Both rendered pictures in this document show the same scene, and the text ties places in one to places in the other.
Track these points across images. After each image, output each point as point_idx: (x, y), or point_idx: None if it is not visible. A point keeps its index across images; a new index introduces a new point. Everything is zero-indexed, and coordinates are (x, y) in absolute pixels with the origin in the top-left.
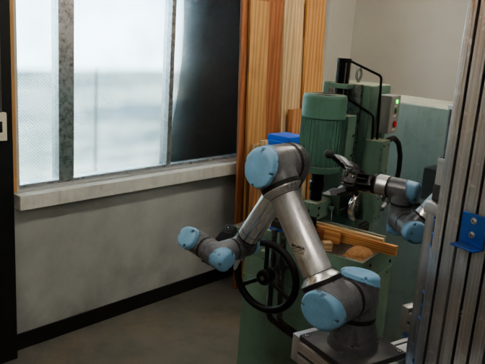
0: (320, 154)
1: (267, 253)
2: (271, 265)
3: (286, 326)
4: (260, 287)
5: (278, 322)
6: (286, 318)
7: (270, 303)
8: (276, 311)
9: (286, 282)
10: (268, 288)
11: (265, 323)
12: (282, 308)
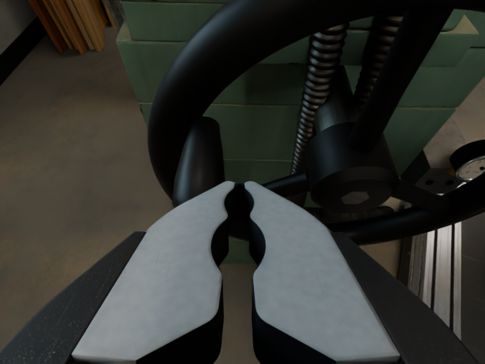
0: None
1: (418, 66)
2: (327, 90)
3: (348, 219)
4: None
5: (329, 222)
6: (290, 165)
7: (304, 196)
8: (375, 243)
9: (295, 94)
10: (300, 167)
11: (236, 182)
12: (410, 236)
